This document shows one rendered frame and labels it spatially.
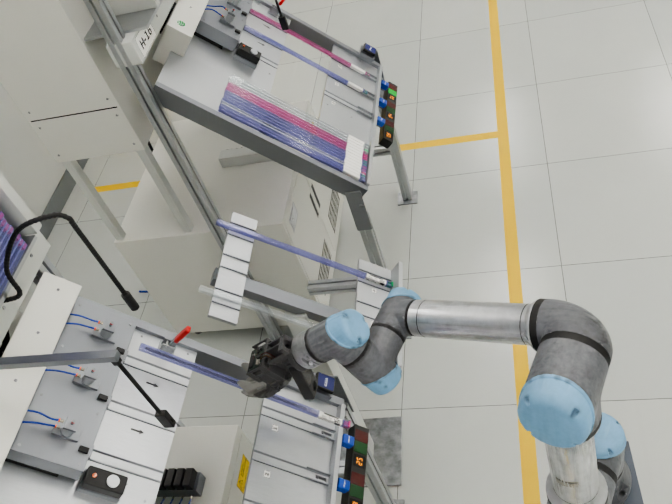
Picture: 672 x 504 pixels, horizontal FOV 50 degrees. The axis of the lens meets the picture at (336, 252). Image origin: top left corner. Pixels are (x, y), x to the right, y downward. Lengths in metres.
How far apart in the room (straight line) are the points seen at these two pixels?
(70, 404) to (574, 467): 0.93
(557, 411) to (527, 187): 2.12
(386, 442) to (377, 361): 1.15
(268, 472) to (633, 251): 1.80
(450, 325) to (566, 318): 0.24
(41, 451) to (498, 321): 0.86
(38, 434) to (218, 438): 0.66
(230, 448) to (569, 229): 1.69
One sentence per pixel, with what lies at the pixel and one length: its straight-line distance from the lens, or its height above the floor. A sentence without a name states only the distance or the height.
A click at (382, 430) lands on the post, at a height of 0.01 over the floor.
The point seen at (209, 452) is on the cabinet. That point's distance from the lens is 1.97.
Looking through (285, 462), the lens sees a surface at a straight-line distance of 1.66.
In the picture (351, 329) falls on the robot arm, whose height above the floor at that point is 1.16.
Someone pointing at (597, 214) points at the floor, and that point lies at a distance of 3.08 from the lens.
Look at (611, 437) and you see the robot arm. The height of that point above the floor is 0.78.
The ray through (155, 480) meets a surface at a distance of 1.53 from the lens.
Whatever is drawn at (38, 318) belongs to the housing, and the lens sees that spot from 1.52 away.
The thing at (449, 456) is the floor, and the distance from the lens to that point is 2.48.
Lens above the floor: 2.19
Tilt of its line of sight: 44 degrees down
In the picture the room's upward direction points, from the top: 21 degrees counter-clockwise
